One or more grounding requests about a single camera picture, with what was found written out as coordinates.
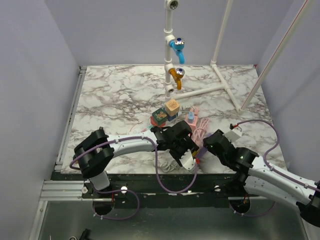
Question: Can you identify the purple power strip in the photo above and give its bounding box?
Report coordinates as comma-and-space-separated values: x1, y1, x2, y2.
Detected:
196, 147, 208, 159

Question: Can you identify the green cube plug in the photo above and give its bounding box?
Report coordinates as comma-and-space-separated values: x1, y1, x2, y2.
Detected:
152, 108, 168, 127

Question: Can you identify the white pvc pipe frame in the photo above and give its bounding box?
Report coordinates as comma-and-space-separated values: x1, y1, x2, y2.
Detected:
163, 0, 314, 115

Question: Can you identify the orange faucet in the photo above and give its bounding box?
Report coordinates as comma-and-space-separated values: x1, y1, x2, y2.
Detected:
168, 67, 185, 90

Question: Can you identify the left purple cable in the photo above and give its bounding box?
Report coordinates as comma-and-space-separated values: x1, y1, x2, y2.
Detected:
69, 135, 200, 221

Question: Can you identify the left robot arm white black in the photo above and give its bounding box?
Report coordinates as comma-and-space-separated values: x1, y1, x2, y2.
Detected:
69, 120, 199, 198

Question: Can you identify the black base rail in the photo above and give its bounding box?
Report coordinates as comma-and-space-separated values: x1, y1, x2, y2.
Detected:
51, 172, 263, 214

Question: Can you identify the blue cube plug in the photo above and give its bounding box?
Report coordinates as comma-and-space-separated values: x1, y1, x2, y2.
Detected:
167, 112, 179, 122

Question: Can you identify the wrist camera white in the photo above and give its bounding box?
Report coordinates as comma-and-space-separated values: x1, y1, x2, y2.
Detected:
180, 149, 196, 172
223, 123, 243, 143

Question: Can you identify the pink power strip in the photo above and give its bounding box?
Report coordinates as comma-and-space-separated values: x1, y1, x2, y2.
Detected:
185, 106, 199, 131

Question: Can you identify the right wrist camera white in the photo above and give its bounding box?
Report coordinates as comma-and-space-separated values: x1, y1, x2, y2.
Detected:
223, 123, 243, 143

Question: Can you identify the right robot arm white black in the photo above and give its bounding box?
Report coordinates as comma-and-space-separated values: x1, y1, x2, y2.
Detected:
203, 129, 320, 227

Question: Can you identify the white coiled cable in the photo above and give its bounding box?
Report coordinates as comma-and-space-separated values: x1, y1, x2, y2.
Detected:
158, 159, 181, 174

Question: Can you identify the blue faucet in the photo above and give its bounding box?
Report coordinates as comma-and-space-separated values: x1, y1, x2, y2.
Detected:
169, 37, 185, 65

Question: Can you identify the light blue small plug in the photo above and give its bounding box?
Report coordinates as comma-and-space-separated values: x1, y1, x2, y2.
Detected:
187, 111, 195, 123

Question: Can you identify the beige cube plug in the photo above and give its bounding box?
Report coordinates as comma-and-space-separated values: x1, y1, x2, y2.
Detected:
164, 99, 180, 117

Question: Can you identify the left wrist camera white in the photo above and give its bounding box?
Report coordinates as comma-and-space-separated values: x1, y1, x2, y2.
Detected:
180, 149, 196, 172

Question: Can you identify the pink coiled cable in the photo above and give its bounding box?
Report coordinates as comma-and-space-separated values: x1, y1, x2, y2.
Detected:
189, 117, 213, 148

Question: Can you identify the white power strip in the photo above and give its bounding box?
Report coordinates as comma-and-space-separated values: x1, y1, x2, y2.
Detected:
129, 110, 183, 134

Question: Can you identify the red cube plug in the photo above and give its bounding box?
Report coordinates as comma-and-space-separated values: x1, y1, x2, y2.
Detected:
150, 116, 159, 127

